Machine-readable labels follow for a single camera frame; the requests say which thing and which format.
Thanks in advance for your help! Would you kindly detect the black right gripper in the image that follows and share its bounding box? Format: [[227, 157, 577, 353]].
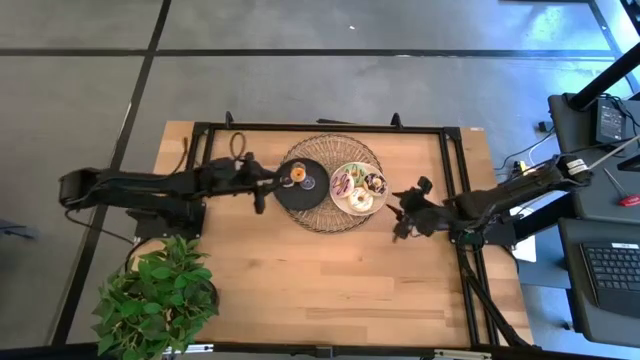
[[385, 175, 454, 244]]

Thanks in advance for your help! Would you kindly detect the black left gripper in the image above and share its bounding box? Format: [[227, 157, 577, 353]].
[[202, 152, 289, 215]]

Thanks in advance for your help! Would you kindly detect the white donut blue drizzle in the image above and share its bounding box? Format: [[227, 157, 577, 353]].
[[347, 187, 375, 214]]

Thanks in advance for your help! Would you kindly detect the green donut chocolate drizzle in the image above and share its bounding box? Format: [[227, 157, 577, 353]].
[[345, 163, 369, 184]]

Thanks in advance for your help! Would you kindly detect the black round plate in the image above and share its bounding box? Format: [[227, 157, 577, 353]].
[[272, 157, 331, 212]]

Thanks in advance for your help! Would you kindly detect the white round plate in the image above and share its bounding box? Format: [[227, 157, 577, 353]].
[[328, 161, 390, 217]]

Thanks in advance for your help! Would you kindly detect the round woven straw placemat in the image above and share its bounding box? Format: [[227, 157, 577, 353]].
[[279, 132, 384, 234]]

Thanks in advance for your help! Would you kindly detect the white paper sheet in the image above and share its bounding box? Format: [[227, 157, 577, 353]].
[[510, 234, 537, 264]]

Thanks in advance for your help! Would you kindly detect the black desk support bar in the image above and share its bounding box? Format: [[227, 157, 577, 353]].
[[512, 194, 571, 242]]

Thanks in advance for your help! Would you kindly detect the green leafy potted plant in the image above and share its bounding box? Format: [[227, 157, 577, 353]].
[[92, 235, 220, 360]]

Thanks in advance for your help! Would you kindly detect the dark grey side desk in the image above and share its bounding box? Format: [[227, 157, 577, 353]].
[[548, 92, 640, 226]]

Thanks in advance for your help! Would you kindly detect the dark grey keyboard tray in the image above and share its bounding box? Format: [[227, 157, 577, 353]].
[[558, 218, 640, 349]]

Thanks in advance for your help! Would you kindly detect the black keyboard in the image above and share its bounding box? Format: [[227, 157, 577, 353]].
[[579, 242, 640, 319]]

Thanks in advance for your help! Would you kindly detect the black power supply box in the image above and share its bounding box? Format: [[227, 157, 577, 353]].
[[595, 97, 627, 146]]

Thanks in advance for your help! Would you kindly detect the black diagonal pole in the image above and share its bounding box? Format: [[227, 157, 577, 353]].
[[568, 42, 640, 112]]

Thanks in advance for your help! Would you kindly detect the grey furniture foot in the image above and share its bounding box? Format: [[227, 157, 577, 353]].
[[0, 218, 39, 241]]

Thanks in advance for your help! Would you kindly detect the black stand bar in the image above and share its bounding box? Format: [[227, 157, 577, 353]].
[[619, 0, 640, 36]]

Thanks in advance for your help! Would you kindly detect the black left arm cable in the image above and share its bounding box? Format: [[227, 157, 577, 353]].
[[229, 131, 248, 162]]

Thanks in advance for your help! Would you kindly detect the black aluminium table frame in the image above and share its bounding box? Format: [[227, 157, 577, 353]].
[[180, 121, 539, 351]]

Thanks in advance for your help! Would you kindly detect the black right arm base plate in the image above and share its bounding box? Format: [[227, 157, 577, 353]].
[[447, 219, 517, 246]]

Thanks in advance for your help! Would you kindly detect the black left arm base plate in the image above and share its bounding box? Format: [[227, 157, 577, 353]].
[[125, 207, 206, 240]]

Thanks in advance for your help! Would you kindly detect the silver metal bracket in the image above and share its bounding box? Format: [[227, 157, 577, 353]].
[[164, 343, 215, 355], [433, 349, 494, 360]]

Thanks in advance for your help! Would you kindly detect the white cable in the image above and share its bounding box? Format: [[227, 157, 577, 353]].
[[528, 133, 640, 202]]

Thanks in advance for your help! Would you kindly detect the red-handled screwdriver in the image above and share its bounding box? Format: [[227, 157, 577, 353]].
[[602, 167, 640, 208]]

